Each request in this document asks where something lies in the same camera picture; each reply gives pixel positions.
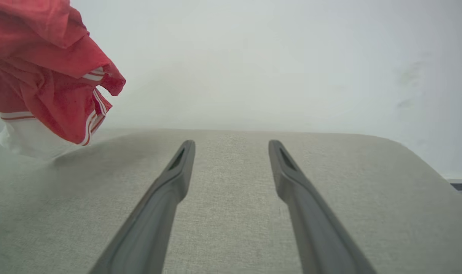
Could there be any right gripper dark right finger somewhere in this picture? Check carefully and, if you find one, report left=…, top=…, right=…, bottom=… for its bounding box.
left=268, top=140, right=377, bottom=274

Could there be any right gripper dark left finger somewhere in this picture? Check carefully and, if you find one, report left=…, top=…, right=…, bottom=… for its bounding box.
left=88, top=140, right=196, bottom=274

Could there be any red basketball jersey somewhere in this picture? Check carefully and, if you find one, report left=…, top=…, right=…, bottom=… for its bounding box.
left=0, top=0, right=126, bottom=160

